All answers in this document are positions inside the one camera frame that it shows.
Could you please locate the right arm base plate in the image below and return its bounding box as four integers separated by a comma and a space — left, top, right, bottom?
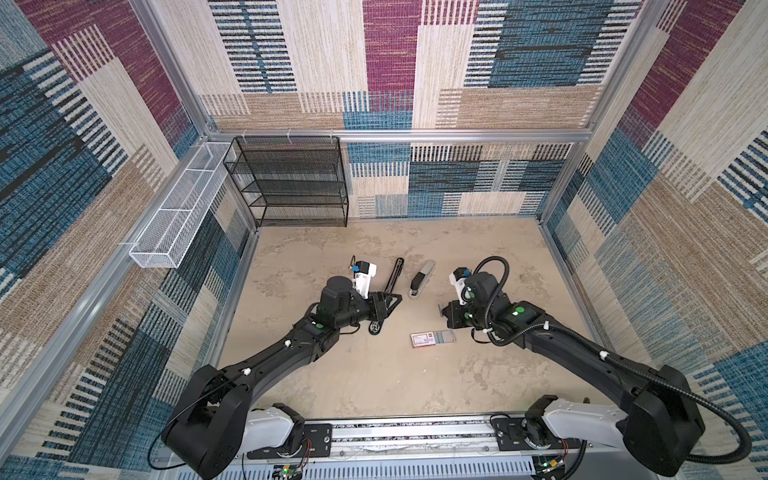
489, 413, 581, 453

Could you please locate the red white staple box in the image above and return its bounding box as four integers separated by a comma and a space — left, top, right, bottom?
410, 332, 437, 348

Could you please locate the black wire shelf rack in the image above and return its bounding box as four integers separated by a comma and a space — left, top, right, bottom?
223, 136, 349, 227

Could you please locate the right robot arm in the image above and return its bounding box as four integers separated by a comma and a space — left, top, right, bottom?
442, 268, 705, 477

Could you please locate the black corrugated cable conduit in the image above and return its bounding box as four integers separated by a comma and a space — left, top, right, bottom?
470, 256, 753, 480

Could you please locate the black stapler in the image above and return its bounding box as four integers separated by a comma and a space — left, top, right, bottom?
368, 257, 437, 336

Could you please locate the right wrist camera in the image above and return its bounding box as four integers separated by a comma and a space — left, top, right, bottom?
449, 267, 471, 305

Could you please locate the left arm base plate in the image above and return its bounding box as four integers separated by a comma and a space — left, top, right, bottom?
246, 423, 333, 460

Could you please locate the white wire mesh basket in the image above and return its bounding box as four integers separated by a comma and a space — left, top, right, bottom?
129, 142, 230, 269

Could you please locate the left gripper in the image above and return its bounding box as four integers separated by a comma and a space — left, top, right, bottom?
333, 291, 400, 331

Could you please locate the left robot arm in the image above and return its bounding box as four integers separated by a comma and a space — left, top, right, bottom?
159, 276, 402, 479

